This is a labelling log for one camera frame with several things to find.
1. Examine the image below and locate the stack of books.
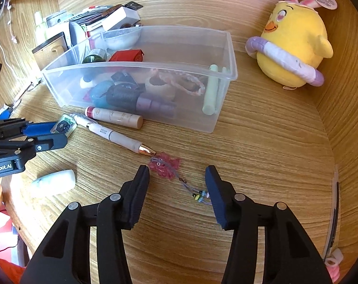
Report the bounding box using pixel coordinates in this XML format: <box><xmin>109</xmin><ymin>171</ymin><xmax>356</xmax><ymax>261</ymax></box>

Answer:
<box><xmin>46</xmin><ymin>4</ymin><xmax>141</xmax><ymax>31</ymax></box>

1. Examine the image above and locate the blue and white plug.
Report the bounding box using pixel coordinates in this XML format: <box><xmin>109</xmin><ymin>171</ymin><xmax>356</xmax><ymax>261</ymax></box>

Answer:
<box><xmin>0</xmin><ymin>103</ymin><xmax>14</xmax><ymax>120</ymax></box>

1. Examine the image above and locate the white pen with gold tip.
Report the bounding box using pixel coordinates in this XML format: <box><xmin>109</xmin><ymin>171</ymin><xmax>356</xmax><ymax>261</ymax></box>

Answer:
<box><xmin>73</xmin><ymin>114</ymin><xmax>156</xmax><ymax>157</ymax></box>

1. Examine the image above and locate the purple tube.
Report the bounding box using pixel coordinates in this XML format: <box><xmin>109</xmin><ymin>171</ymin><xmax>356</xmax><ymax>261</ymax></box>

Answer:
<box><xmin>136</xmin><ymin>93</ymin><xmax>178</xmax><ymax>119</ymax></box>

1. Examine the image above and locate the white rectangular box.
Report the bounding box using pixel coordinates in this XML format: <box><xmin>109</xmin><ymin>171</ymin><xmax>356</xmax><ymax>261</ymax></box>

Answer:
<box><xmin>102</xmin><ymin>7</ymin><xmax>139</xmax><ymax>31</ymax></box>

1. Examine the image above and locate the white curved stand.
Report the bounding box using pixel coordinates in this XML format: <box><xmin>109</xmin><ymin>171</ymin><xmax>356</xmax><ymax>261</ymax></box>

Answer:
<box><xmin>69</xmin><ymin>21</ymin><xmax>89</xmax><ymax>48</ymax></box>

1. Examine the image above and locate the small black packet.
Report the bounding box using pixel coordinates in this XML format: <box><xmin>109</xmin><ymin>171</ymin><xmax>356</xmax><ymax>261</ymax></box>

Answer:
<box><xmin>111</xmin><ymin>70</ymin><xmax>136</xmax><ymax>85</ymax></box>

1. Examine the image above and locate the clear plastic storage bin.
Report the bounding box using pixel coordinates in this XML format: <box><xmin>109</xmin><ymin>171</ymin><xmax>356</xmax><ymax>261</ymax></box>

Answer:
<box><xmin>41</xmin><ymin>25</ymin><xmax>238</xmax><ymax>133</ymax></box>

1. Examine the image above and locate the black pouch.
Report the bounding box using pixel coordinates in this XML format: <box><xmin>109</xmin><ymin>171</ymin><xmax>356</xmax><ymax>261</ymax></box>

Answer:
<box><xmin>105</xmin><ymin>84</ymin><xmax>147</xmax><ymax>113</ymax></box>

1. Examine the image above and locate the white lotion bottle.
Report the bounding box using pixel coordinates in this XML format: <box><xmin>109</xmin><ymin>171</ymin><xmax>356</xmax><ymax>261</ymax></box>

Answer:
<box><xmin>34</xmin><ymin>11</ymin><xmax>48</xmax><ymax>40</ymax></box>

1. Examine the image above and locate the pink bead charm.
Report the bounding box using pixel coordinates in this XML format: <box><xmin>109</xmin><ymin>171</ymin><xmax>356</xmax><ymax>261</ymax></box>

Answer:
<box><xmin>148</xmin><ymin>151</ymin><xmax>210</xmax><ymax>206</ymax></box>

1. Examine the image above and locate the small green patterned packet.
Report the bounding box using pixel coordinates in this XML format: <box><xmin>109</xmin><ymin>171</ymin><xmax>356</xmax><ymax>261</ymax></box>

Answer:
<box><xmin>50</xmin><ymin>115</ymin><xmax>77</xmax><ymax>138</ymax></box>

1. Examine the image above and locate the brown round tin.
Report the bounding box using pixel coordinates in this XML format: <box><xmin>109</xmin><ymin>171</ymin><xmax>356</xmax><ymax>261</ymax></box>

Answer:
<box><xmin>32</xmin><ymin>31</ymin><xmax>71</xmax><ymax>70</ymax></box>

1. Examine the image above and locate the white bowl of marbles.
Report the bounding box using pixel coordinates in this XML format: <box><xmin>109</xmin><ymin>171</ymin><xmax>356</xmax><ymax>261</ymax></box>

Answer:
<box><xmin>103</xmin><ymin>25</ymin><xmax>142</xmax><ymax>50</ymax></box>

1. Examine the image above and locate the white squeeze bottle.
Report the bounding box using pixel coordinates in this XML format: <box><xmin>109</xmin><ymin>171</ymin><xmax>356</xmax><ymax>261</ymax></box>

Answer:
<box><xmin>29</xmin><ymin>169</ymin><xmax>76</xmax><ymax>198</ymax></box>

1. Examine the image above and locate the dark green round jar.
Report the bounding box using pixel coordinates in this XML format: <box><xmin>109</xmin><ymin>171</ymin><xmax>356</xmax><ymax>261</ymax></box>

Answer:
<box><xmin>82</xmin><ymin>48</ymin><xmax>108</xmax><ymax>65</ymax></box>

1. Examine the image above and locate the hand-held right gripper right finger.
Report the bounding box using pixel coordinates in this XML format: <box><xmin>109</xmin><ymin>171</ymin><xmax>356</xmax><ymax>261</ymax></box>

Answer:
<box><xmin>204</xmin><ymin>166</ymin><xmax>333</xmax><ymax>284</ymax></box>

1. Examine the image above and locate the white charging cable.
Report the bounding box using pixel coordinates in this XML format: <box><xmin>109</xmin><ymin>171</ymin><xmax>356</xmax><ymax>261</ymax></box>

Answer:
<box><xmin>0</xmin><ymin>0</ymin><xmax>46</xmax><ymax>95</ymax></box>

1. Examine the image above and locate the white lace tape roll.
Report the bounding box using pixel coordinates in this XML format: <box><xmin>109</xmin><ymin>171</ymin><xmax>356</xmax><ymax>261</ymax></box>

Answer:
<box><xmin>146</xmin><ymin>68</ymin><xmax>204</xmax><ymax>101</ymax></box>

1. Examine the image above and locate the pale green tube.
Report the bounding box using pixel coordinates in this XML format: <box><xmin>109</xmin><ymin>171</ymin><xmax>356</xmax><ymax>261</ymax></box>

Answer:
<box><xmin>202</xmin><ymin>64</ymin><xmax>220</xmax><ymax>116</ymax></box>

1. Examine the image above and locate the yellow chick plush toy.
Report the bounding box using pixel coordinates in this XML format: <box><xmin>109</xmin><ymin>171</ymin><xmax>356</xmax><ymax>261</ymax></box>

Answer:
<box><xmin>245</xmin><ymin>0</ymin><xmax>337</xmax><ymax>91</ymax></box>

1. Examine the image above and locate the beige cosmetic tube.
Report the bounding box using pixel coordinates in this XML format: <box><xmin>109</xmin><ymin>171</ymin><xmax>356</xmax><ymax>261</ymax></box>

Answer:
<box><xmin>85</xmin><ymin>106</ymin><xmax>144</xmax><ymax>130</ymax></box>

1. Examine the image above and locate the pink and white clip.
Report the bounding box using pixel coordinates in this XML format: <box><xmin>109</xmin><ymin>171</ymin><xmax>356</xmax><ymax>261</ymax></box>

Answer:
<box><xmin>324</xmin><ymin>248</ymin><xmax>343</xmax><ymax>283</ymax></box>

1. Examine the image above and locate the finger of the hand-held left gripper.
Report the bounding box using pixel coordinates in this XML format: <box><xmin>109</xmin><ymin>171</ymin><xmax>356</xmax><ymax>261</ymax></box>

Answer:
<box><xmin>0</xmin><ymin>133</ymin><xmax>68</xmax><ymax>162</ymax></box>
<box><xmin>0</xmin><ymin>118</ymin><xmax>61</xmax><ymax>139</ymax></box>

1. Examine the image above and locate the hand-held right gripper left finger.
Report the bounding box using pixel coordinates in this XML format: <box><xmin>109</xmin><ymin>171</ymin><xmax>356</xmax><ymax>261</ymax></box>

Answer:
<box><xmin>21</xmin><ymin>165</ymin><xmax>150</xmax><ymax>284</ymax></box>

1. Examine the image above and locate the small white jar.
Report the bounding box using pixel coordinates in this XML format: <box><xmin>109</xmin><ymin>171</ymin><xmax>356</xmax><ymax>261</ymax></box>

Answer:
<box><xmin>80</xmin><ymin>75</ymin><xmax>95</xmax><ymax>89</ymax></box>

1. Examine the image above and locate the red box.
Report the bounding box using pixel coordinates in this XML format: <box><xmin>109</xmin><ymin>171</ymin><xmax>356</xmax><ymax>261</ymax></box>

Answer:
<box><xmin>108</xmin><ymin>50</ymin><xmax>144</xmax><ymax>63</ymax></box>

